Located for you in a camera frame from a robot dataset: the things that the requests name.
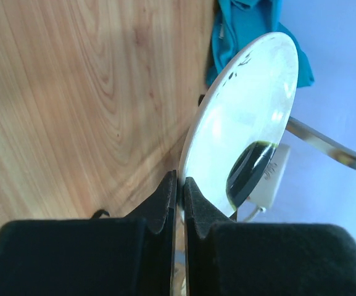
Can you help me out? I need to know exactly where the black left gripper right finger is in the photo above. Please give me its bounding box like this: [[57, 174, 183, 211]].
[[183, 178, 356, 295]]

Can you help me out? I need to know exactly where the white plate with black flowers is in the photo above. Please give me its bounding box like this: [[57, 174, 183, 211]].
[[178, 32, 299, 216]]

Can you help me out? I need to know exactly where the green-lined floral mug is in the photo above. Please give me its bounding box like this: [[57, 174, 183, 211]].
[[238, 144, 291, 222]]

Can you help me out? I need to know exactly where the steel wire dish rack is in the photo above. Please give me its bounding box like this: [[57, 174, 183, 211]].
[[286, 117, 356, 170]]

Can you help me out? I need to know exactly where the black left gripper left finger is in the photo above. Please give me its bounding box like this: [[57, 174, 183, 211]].
[[0, 171, 177, 295]]

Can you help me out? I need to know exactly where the teal cloth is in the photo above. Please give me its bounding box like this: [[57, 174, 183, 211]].
[[205, 0, 315, 88]]

